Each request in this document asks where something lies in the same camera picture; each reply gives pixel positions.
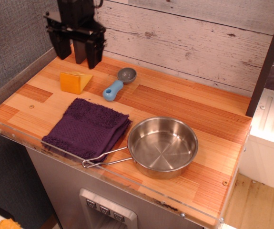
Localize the stainless steel pan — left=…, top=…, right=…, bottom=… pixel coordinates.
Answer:
left=82, top=116, right=199, bottom=179

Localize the silver dispenser button panel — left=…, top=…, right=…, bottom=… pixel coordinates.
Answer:
left=79, top=188, right=138, bottom=229

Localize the dark right shelf post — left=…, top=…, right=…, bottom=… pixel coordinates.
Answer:
left=245, top=35, right=274, bottom=117

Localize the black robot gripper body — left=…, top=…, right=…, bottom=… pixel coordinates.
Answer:
left=44, top=0, right=106, bottom=42

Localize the purple folded towel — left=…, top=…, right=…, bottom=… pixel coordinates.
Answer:
left=42, top=98, right=132, bottom=159

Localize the white toy sink unit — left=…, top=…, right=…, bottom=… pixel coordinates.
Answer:
left=239, top=89, right=274, bottom=188

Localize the orange cheese wedge toy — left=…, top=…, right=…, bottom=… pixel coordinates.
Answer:
left=60, top=72, right=93, bottom=94

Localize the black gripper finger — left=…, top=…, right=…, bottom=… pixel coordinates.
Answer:
left=49, top=32, right=71, bottom=60
left=85, top=37, right=105, bottom=69

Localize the orange object bottom left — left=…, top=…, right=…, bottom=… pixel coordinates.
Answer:
left=0, top=219, right=22, bottom=229

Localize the blue grey toy scoop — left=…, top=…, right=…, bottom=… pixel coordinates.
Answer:
left=102, top=67, right=137, bottom=102

